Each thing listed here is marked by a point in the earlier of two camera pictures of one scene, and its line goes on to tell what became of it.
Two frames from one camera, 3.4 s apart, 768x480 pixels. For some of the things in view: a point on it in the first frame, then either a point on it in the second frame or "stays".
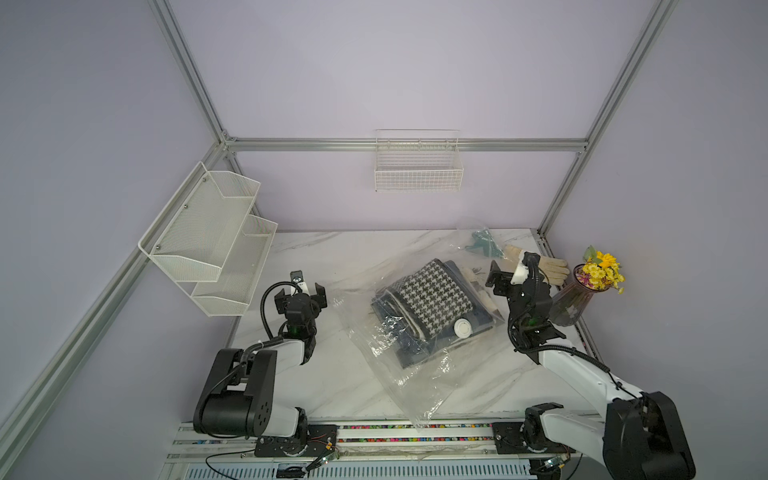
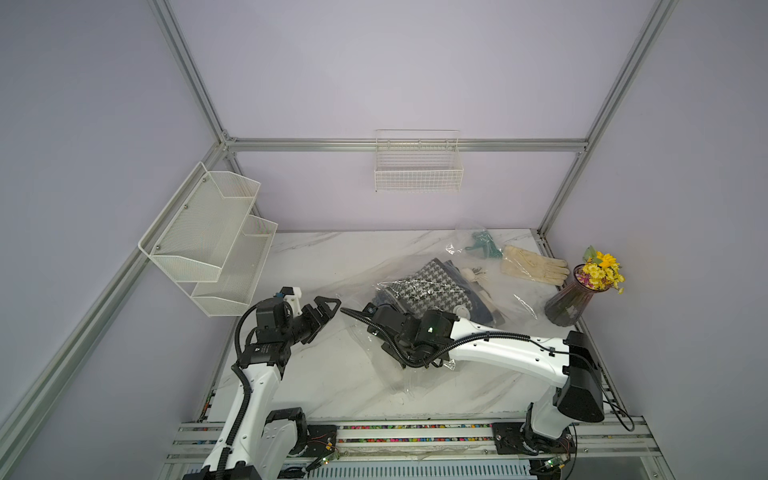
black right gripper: [503, 280] -> [396, 350]
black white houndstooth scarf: [432, 298] stays
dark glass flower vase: [569, 304] stays
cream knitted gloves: [554, 269] stays
